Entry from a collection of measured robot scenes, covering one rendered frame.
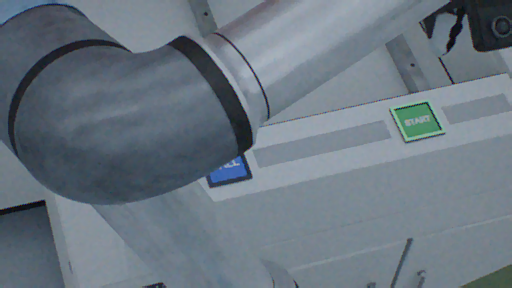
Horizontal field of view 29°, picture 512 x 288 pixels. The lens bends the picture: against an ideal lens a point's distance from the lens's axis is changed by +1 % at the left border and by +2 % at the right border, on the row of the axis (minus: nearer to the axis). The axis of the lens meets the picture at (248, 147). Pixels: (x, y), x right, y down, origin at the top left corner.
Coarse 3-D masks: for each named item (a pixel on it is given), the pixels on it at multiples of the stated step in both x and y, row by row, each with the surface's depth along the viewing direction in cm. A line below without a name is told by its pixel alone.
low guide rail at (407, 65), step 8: (392, 40) 152; (400, 40) 152; (392, 48) 153; (400, 48) 151; (408, 48) 151; (392, 56) 153; (400, 56) 150; (408, 56) 150; (400, 64) 151; (408, 64) 149; (416, 64) 149; (400, 72) 152; (408, 72) 149; (416, 72) 149; (408, 80) 149; (416, 80) 148; (424, 80) 148; (408, 88) 150; (416, 88) 147; (424, 88) 147
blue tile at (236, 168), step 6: (240, 156) 124; (234, 162) 123; (240, 162) 123; (222, 168) 123; (228, 168) 123; (234, 168) 123; (240, 168) 123; (210, 174) 122; (216, 174) 122; (222, 174) 122; (228, 174) 122; (234, 174) 122; (240, 174) 122; (246, 174) 122; (216, 180) 122
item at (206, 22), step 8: (192, 0) 155; (200, 0) 154; (192, 8) 156; (200, 8) 153; (208, 8) 153; (200, 16) 152; (208, 16) 152; (200, 24) 153; (208, 24) 152; (208, 32) 151
